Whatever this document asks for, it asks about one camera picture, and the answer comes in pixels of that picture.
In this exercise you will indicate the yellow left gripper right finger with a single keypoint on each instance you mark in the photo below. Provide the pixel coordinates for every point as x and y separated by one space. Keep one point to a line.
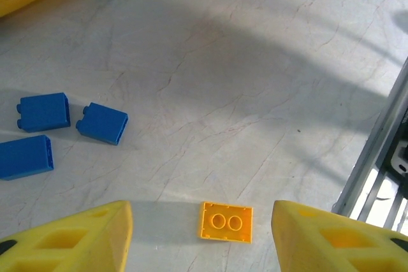
334 246

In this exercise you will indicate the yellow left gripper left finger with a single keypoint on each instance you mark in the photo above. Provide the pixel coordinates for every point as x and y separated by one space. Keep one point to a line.
63 246

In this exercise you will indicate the blue lego brick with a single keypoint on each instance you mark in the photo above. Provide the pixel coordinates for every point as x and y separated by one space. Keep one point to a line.
102 124
25 157
43 112

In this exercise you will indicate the yellow lego brick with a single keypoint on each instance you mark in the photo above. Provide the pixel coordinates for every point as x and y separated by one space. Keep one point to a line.
207 233

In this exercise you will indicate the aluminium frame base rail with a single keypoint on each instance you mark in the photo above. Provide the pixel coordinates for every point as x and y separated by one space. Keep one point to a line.
366 163

